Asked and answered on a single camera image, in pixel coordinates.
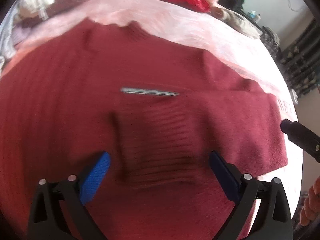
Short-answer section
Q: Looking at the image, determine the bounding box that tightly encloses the dark red knit sweater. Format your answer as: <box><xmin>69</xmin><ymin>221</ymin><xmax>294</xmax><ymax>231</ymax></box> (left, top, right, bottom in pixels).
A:
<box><xmin>1</xmin><ymin>19</ymin><xmax>288</xmax><ymax>239</ymax></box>

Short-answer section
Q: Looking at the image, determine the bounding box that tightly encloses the person's right hand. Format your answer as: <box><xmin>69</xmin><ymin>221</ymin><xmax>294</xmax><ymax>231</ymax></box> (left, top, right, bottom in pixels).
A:
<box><xmin>300</xmin><ymin>179</ymin><xmax>319</xmax><ymax>226</ymax></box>

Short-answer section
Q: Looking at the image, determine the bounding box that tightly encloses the dark patterned curtain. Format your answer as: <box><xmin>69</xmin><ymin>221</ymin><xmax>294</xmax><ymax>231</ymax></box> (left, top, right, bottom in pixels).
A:
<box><xmin>278</xmin><ymin>20</ymin><xmax>320</xmax><ymax>98</ymax></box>

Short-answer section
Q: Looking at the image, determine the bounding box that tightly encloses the pink floral bed blanket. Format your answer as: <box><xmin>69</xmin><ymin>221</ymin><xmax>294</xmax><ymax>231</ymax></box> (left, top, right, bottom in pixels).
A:
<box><xmin>1</xmin><ymin>0</ymin><xmax>302</xmax><ymax>212</ymax></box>

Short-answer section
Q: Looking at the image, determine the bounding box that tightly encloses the beige garment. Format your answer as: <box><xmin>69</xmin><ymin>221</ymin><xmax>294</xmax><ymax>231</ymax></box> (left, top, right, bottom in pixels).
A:
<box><xmin>211</xmin><ymin>7</ymin><xmax>260</xmax><ymax>39</ymax></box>

